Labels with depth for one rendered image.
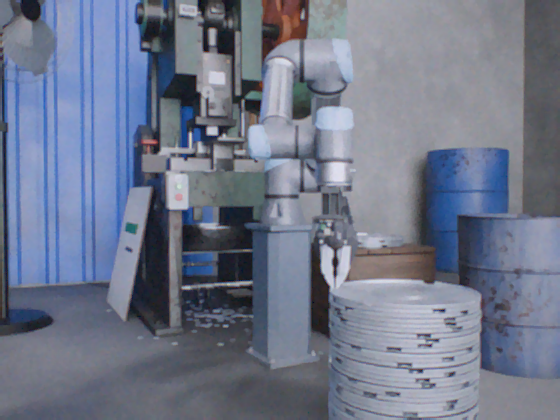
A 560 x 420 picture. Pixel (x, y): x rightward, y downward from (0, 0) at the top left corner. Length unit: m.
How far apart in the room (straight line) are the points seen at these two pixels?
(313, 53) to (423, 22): 3.33
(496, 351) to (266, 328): 0.71
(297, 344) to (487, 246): 0.67
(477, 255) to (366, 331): 0.86
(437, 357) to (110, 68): 2.97
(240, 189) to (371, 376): 1.41
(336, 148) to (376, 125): 3.27
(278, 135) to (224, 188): 1.11
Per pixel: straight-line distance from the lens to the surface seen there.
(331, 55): 1.48
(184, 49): 2.40
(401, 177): 4.43
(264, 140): 1.16
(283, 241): 1.71
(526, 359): 1.81
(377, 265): 2.00
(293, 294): 1.75
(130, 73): 3.62
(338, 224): 1.05
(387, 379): 1.00
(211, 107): 2.39
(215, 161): 2.31
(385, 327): 0.98
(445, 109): 4.77
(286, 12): 2.73
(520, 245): 1.74
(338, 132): 1.07
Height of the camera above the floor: 0.54
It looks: 2 degrees down
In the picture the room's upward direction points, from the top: straight up
